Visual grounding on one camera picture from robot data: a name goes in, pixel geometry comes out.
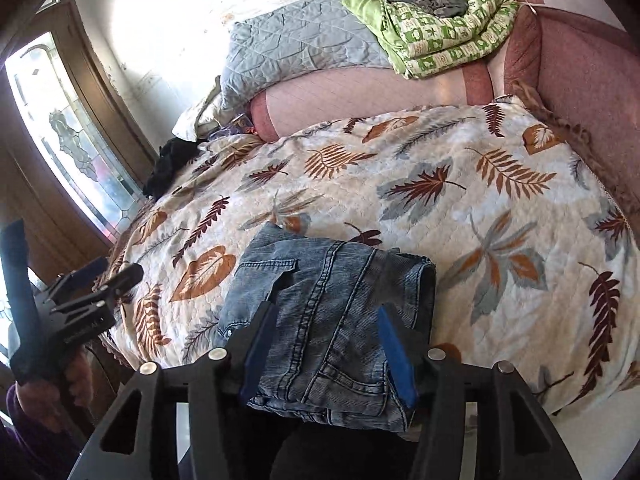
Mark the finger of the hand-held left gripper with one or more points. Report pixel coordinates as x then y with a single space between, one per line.
117 282
82 274

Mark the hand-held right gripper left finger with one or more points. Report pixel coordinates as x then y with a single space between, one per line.
260 355

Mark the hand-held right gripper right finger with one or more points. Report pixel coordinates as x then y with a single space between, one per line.
397 355

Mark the blue denim pants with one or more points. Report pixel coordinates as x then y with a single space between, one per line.
330 325

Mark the person's left forearm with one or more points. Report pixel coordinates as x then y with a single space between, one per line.
15 425

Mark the person's left hand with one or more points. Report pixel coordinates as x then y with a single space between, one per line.
70 390

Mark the black cloth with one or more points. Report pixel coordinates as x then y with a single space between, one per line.
172 165

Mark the wooden stained glass door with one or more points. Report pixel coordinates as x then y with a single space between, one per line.
60 125

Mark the leaf print blanket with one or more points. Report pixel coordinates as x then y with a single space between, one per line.
400 185

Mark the white cloth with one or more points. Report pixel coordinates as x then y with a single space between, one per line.
200 115

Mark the small colourful packet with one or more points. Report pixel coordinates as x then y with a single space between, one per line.
243 124

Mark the brown fringed cloth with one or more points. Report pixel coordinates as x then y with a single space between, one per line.
600 160

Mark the grey quilted blanket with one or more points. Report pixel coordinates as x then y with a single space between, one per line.
300 45

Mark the green patterned blanket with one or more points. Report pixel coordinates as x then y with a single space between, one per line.
450 45

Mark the pink sofa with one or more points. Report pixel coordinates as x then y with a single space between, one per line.
585 60

